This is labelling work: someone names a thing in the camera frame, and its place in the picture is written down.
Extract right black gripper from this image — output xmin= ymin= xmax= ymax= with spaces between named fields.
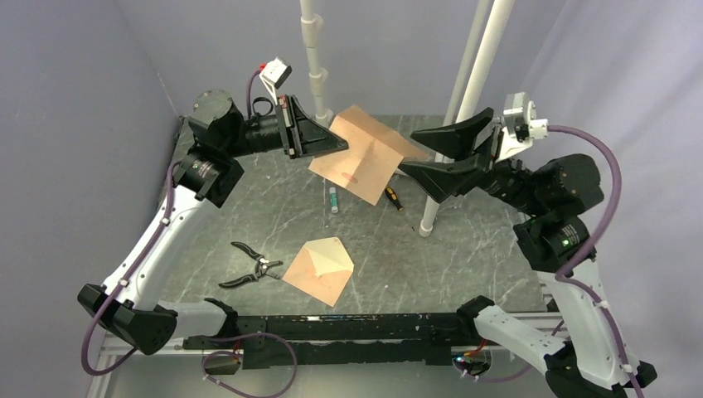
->
xmin=398 ymin=108 xmax=549 ymax=217

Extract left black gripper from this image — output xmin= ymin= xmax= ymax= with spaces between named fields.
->
xmin=224 ymin=95 xmax=348 ymax=160

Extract green white glue stick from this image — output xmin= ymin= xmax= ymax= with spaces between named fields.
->
xmin=328 ymin=187 xmax=339 ymax=214

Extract tan paper letter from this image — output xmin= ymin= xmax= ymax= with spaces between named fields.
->
xmin=308 ymin=105 xmax=429 ymax=206

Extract tan envelope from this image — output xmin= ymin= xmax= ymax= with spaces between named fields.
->
xmin=282 ymin=237 xmax=354 ymax=307

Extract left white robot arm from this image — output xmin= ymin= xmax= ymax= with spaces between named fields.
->
xmin=78 ymin=90 xmax=348 ymax=355

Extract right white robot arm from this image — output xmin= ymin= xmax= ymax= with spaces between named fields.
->
xmin=400 ymin=109 xmax=657 ymax=397

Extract yellow black screwdriver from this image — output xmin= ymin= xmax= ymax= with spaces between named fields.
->
xmin=384 ymin=187 xmax=416 ymax=231

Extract black pliers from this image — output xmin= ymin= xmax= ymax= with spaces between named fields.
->
xmin=217 ymin=241 xmax=284 ymax=290

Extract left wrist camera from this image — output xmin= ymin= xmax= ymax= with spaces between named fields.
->
xmin=259 ymin=56 xmax=292 ymax=101

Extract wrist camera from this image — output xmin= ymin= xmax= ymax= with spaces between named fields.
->
xmin=497 ymin=92 xmax=549 ymax=161
xmin=259 ymin=56 xmax=292 ymax=101

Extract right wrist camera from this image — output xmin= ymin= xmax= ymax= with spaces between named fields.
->
xmin=497 ymin=92 xmax=549 ymax=161

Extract white PVC pipe frame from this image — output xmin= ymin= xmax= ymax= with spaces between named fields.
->
xmin=299 ymin=0 xmax=517 ymax=238

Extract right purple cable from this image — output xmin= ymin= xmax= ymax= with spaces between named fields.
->
xmin=453 ymin=124 xmax=647 ymax=398

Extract purple cable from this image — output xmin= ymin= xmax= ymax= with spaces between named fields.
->
xmin=453 ymin=124 xmax=647 ymax=398
xmin=80 ymin=68 xmax=298 ymax=398

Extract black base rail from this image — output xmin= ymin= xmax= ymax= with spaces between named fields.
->
xmin=182 ymin=312 xmax=486 ymax=370

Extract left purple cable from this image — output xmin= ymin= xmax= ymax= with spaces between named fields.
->
xmin=80 ymin=68 xmax=298 ymax=398

